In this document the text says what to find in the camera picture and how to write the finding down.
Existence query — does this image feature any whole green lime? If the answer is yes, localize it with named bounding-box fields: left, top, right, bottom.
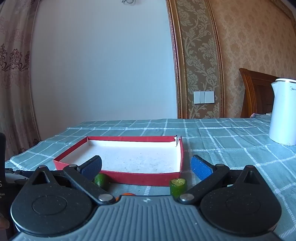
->
left=94, top=173, right=110, bottom=188

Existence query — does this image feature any white electric kettle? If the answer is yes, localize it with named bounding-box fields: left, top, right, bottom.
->
left=268, top=78, right=296, bottom=146

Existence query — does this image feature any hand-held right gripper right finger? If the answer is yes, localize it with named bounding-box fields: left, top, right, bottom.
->
left=179, top=155, right=263, bottom=205

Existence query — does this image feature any beige patterned curtain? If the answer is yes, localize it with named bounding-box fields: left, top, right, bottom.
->
left=0, top=0, right=41, bottom=161

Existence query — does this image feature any gold ornate wall moulding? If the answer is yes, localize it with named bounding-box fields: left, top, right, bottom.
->
left=166, top=0, right=225, bottom=119

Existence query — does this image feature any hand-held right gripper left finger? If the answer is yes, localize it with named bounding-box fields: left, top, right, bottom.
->
left=29, top=155, right=116, bottom=205

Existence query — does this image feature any small orange fruit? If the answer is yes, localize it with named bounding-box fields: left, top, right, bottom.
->
left=116, top=193, right=136, bottom=201

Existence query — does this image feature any red shallow cardboard box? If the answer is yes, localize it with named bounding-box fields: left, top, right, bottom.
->
left=53, top=136, right=184, bottom=187

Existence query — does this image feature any white wall light switch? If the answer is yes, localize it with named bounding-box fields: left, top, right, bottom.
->
left=194, top=91, right=215, bottom=104

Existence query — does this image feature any green cut cucumber piece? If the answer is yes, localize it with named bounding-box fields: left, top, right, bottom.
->
left=169, top=178, right=187, bottom=199

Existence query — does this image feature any person's left hand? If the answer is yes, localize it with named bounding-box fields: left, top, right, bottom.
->
left=0, top=214, right=10, bottom=230

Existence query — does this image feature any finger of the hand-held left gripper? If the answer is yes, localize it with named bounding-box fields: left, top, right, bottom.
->
left=5, top=168, right=31, bottom=180

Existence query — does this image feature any green checkered tablecloth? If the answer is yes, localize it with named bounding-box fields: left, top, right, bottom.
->
left=5, top=115, right=296, bottom=241

